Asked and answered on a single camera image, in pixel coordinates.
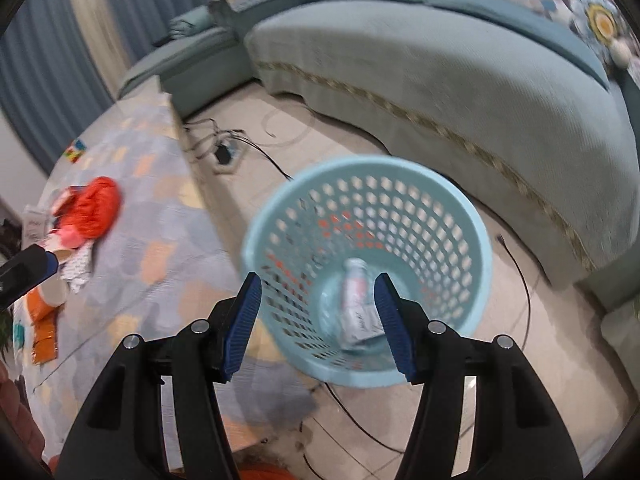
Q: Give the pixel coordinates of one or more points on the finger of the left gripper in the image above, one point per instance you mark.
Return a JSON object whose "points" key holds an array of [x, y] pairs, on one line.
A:
{"points": [[25, 271]]}

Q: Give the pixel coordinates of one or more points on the light blue perforated basket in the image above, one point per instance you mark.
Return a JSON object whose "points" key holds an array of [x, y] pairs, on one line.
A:
{"points": [[364, 216]]}

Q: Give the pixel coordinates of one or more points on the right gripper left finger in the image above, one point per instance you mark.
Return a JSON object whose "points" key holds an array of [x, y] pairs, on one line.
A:
{"points": [[119, 434]]}

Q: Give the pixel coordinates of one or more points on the pink grey drink bottle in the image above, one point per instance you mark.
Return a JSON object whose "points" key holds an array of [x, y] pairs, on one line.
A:
{"points": [[359, 318]]}

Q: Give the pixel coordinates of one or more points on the floor power strip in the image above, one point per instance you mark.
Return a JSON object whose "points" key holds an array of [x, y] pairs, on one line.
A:
{"points": [[228, 155]]}

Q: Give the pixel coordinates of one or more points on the blue curtains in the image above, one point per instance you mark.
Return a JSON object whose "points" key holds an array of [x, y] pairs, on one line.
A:
{"points": [[63, 62]]}

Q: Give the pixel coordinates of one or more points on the red white paper cup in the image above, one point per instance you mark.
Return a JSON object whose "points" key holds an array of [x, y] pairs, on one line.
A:
{"points": [[84, 213]]}

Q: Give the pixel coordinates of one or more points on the heart pattern paper bag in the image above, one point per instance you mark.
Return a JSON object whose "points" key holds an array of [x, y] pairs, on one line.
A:
{"points": [[77, 270]]}

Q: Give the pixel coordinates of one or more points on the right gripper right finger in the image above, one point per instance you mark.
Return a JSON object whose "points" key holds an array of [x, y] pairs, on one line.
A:
{"points": [[518, 432]]}

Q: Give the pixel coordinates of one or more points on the teal sofa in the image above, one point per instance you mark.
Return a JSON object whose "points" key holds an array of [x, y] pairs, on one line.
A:
{"points": [[513, 108]]}

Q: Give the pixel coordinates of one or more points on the orange snack wrapper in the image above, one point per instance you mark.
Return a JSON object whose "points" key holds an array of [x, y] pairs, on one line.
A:
{"points": [[43, 319]]}

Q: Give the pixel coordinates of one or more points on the patterned grey tablecloth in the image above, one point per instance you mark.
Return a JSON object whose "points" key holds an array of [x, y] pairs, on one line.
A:
{"points": [[161, 266]]}

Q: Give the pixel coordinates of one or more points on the colourful puzzle cube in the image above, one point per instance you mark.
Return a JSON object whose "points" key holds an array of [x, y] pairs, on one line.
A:
{"points": [[75, 150]]}

